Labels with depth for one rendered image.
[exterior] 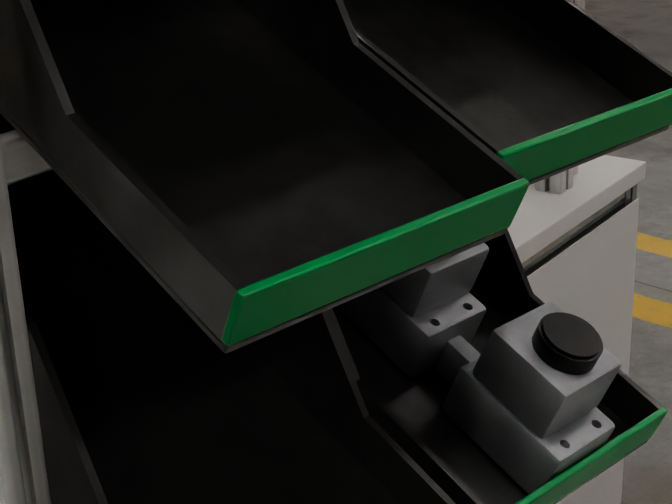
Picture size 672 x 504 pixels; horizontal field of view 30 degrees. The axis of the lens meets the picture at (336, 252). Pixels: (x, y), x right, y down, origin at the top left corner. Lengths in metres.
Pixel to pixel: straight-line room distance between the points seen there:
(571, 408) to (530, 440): 0.02
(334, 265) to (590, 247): 1.64
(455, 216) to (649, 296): 3.37
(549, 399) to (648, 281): 3.33
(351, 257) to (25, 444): 0.15
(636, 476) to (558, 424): 2.33
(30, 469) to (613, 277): 1.72
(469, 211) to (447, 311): 0.19
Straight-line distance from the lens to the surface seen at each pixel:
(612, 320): 2.15
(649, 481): 2.88
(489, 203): 0.42
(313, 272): 0.37
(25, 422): 0.46
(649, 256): 4.07
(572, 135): 0.50
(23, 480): 0.47
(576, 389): 0.55
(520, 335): 0.56
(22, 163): 0.43
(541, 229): 1.83
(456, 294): 0.61
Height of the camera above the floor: 1.51
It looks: 22 degrees down
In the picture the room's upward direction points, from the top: 2 degrees counter-clockwise
